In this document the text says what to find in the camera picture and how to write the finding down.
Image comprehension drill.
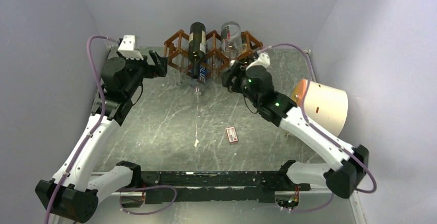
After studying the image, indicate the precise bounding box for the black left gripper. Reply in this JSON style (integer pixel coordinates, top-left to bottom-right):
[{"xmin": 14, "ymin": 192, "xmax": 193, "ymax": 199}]
[{"xmin": 117, "ymin": 49, "xmax": 169, "ymax": 97}]

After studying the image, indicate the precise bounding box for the green bottle silver neck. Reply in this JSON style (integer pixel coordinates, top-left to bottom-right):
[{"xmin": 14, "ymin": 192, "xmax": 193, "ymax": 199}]
[{"xmin": 238, "ymin": 31, "xmax": 257, "ymax": 66}]

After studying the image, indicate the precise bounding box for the blue square glass bottle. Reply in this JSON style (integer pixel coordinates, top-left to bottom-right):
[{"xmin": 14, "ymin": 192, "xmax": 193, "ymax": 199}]
[{"xmin": 190, "ymin": 61, "xmax": 209, "ymax": 96}]

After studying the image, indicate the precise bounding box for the dark green wine bottle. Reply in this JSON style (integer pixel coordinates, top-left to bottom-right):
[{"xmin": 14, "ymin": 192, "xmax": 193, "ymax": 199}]
[{"xmin": 188, "ymin": 22, "xmax": 206, "ymax": 79}]

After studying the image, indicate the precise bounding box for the clear bottle white cap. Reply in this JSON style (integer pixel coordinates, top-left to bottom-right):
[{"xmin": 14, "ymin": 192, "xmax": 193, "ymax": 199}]
[{"xmin": 221, "ymin": 21, "xmax": 242, "ymax": 67}]

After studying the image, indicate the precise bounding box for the clear whisky bottle black label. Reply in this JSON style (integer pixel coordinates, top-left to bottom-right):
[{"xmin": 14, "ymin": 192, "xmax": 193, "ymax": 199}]
[{"xmin": 218, "ymin": 51, "xmax": 231, "ymax": 75}]

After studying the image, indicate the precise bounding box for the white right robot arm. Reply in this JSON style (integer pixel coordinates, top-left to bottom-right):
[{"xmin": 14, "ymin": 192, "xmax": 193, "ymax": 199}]
[{"xmin": 221, "ymin": 63, "xmax": 369, "ymax": 199}]

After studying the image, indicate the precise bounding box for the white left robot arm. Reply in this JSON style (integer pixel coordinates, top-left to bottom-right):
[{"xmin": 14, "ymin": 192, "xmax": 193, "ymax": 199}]
[{"xmin": 35, "ymin": 50, "xmax": 169, "ymax": 223}]

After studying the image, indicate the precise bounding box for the brown wooden wine rack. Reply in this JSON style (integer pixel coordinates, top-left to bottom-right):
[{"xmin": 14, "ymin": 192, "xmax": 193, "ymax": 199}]
[{"xmin": 164, "ymin": 29, "xmax": 263, "ymax": 79}]

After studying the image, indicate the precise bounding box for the red white small box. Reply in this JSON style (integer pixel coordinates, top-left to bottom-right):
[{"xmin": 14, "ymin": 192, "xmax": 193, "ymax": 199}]
[{"xmin": 226, "ymin": 127, "xmax": 239, "ymax": 144}]

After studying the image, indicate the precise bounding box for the white cone lampshade orange inside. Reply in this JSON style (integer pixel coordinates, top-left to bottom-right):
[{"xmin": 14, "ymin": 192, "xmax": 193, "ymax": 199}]
[{"xmin": 291, "ymin": 79, "xmax": 348, "ymax": 136}]

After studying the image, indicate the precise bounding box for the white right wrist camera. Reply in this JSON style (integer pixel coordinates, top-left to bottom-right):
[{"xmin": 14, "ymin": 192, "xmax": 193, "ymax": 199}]
[{"xmin": 245, "ymin": 53, "xmax": 271, "ymax": 71}]

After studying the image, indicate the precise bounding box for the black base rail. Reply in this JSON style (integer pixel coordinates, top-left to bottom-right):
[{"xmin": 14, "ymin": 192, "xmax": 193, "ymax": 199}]
[{"xmin": 108, "ymin": 170, "xmax": 311, "ymax": 205}]

